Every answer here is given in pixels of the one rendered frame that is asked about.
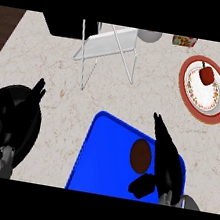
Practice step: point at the black appliance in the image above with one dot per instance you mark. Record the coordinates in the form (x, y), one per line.
(68, 27)

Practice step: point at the brown chocolate cupcake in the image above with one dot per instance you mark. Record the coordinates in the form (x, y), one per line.
(140, 156)

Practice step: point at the red bell pepper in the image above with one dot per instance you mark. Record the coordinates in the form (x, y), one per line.
(207, 75)

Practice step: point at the blue tray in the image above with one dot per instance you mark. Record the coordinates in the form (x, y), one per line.
(107, 159)

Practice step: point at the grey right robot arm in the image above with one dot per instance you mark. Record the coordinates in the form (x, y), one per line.
(181, 201)

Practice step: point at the white patterned plate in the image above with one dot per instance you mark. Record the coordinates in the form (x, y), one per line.
(204, 94)

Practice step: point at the grey round bowl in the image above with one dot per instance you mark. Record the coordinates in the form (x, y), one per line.
(149, 36)

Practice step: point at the colourful printed box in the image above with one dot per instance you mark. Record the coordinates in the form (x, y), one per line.
(184, 41)

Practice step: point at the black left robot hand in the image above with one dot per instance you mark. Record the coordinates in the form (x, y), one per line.
(22, 114)

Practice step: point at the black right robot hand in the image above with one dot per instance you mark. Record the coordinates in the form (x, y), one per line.
(169, 162)

